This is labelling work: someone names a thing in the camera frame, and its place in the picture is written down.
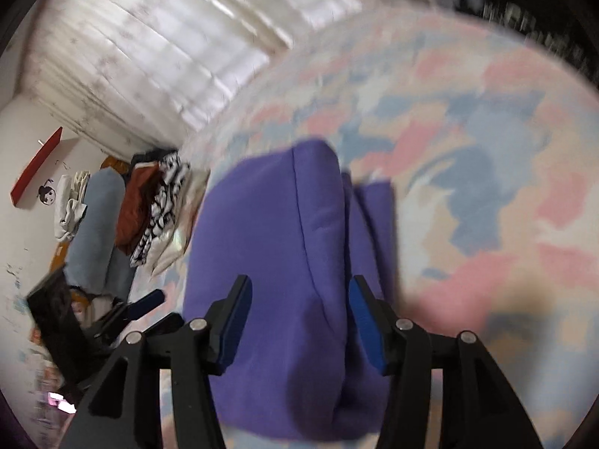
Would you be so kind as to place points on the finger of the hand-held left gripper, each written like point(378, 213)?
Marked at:
point(168, 322)
point(145, 301)

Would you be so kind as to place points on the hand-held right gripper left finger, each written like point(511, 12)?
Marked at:
point(234, 322)

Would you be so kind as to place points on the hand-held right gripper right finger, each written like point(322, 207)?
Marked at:
point(369, 327)

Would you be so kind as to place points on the purple zip hoodie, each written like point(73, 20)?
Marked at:
point(271, 224)

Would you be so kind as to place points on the brown folded garment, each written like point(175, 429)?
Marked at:
point(135, 210)

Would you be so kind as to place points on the black and white patterned garment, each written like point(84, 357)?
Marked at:
point(161, 206)

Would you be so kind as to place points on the white crumpled cloth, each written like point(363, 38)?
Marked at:
point(68, 215)

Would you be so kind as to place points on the orange brown board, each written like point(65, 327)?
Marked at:
point(114, 164)

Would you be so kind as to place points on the dark garment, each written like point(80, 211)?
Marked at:
point(149, 155)

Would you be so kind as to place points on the pastel patterned bed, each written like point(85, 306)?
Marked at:
point(468, 149)

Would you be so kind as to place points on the white leaf print curtain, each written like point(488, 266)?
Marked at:
point(164, 56)

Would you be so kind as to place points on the cartoon wall sticker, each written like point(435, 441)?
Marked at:
point(47, 194)

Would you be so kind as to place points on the red wall shelf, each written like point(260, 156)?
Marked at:
point(37, 163)

